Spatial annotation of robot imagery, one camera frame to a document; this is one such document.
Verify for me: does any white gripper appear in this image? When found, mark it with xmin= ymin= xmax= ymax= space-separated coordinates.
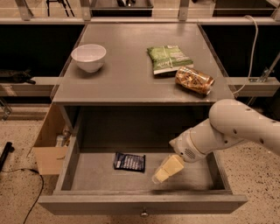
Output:
xmin=152 ymin=128 xmax=207 ymax=184

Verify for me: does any dark blue rxbar wrapper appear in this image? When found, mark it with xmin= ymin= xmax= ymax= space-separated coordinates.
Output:
xmin=113 ymin=152 xmax=145 ymax=172

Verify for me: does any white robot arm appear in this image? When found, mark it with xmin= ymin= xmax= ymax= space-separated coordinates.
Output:
xmin=152 ymin=99 xmax=280 ymax=184

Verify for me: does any grey open top drawer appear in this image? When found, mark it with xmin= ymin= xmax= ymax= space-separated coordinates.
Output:
xmin=38 ymin=132 xmax=247 ymax=215

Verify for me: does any metal drawer knob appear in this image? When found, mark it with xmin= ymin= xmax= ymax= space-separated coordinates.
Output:
xmin=140 ymin=210 xmax=149 ymax=218

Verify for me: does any grey cabinet with counter top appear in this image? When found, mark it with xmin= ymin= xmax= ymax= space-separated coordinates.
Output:
xmin=53 ymin=24 xmax=233 ymax=144

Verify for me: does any golden brown crushed can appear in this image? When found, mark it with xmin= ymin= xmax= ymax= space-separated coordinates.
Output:
xmin=175 ymin=66 xmax=214 ymax=95

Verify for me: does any green snack bag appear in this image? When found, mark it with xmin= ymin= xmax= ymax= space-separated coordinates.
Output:
xmin=147 ymin=45 xmax=193 ymax=75

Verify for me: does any cardboard box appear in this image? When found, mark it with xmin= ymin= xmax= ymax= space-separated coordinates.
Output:
xmin=32 ymin=104 xmax=67 ymax=175

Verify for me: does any white ceramic bowl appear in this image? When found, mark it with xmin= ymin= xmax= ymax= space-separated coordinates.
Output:
xmin=71 ymin=44 xmax=107 ymax=73

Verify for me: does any black object on floor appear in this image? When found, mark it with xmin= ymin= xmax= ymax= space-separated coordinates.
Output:
xmin=0 ymin=142 xmax=14 ymax=171

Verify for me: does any white cable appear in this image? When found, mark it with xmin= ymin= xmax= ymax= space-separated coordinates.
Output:
xmin=232 ymin=15 xmax=260 ymax=95

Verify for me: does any black cable on floor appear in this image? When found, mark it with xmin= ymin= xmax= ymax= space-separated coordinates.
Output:
xmin=0 ymin=167 xmax=45 ymax=224

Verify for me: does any black cloth on rail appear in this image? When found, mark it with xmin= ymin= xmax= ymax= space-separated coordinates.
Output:
xmin=0 ymin=69 xmax=36 ymax=85

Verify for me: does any metal frame rail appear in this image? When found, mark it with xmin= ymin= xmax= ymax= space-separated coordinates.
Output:
xmin=0 ymin=0 xmax=280 ymax=25

